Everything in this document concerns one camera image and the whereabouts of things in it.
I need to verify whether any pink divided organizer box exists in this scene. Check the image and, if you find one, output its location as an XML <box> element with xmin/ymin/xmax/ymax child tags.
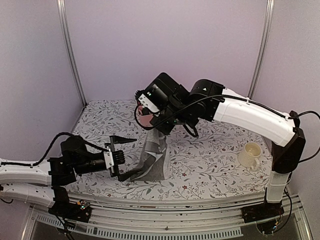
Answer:
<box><xmin>137</xmin><ymin>105</ymin><xmax>153</xmax><ymax>127</ymax></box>

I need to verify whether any grey boxer briefs lettered band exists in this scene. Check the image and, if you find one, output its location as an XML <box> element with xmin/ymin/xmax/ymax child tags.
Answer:
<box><xmin>130</xmin><ymin>129</ymin><xmax>171</xmax><ymax>182</ymax></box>

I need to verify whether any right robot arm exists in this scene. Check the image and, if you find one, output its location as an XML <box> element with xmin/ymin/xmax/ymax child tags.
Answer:
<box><xmin>136</xmin><ymin>72</ymin><xmax>306</xmax><ymax>218</ymax></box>

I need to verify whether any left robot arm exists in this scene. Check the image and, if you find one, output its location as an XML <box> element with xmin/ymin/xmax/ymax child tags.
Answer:
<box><xmin>0</xmin><ymin>133</ymin><xmax>142</xmax><ymax>217</ymax></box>

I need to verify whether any floral table cloth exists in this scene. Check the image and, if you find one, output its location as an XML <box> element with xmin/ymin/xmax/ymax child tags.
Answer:
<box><xmin>66</xmin><ymin>100</ymin><xmax>272</xmax><ymax>201</ymax></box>

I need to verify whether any cream ceramic mug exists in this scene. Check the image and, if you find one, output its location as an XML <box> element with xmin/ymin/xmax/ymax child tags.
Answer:
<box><xmin>237</xmin><ymin>142</ymin><xmax>262</xmax><ymax>172</ymax></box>

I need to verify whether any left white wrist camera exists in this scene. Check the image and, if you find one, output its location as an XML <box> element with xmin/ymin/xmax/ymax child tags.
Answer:
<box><xmin>103</xmin><ymin>147</ymin><xmax>125</xmax><ymax>169</ymax></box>

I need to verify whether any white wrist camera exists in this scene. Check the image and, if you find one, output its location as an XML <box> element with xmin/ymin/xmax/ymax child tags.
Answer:
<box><xmin>103</xmin><ymin>147</ymin><xmax>125</xmax><ymax>169</ymax></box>
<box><xmin>135</xmin><ymin>88</ymin><xmax>162</xmax><ymax>117</ymax></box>

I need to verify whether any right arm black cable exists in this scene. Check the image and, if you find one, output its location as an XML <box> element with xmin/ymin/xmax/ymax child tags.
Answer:
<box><xmin>133</xmin><ymin>94</ymin><xmax>320</xmax><ymax>163</ymax></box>

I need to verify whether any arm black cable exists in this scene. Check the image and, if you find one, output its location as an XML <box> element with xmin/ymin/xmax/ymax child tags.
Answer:
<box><xmin>133</xmin><ymin>94</ymin><xmax>320</xmax><ymax>163</ymax></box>
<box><xmin>0</xmin><ymin>131</ymin><xmax>108</xmax><ymax>168</ymax></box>

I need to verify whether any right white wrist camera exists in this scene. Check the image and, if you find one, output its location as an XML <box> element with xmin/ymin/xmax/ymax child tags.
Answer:
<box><xmin>135</xmin><ymin>88</ymin><xmax>162</xmax><ymax>117</ymax></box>

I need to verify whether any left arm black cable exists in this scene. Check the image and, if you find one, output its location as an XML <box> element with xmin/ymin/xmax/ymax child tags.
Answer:
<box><xmin>0</xmin><ymin>131</ymin><xmax>108</xmax><ymax>168</ymax></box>

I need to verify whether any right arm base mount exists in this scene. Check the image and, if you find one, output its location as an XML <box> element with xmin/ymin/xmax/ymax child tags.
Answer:
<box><xmin>240</xmin><ymin>199</ymin><xmax>285</xmax><ymax>223</ymax></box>

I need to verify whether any left aluminium frame post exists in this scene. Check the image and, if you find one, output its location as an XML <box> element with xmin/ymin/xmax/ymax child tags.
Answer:
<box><xmin>56</xmin><ymin>0</ymin><xmax>88</xmax><ymax>107</ymax></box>

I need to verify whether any aluminium frame post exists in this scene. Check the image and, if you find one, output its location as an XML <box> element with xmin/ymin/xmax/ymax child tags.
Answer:
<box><xmin>247</xmin><ymin>0</ymin><xmax>275</xmax><ymax>99</ymax></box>
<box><xmin>56</xmin><ymin>0</ymin><xmax>88</xmax><ymax>107</ymax></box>

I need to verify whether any right aluminium frame post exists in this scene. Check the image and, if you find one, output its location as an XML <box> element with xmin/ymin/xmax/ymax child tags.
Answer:
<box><xmin>247</xmin><ymin>0</ymin><xmax>275</xmax><ymax>99</ymax></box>

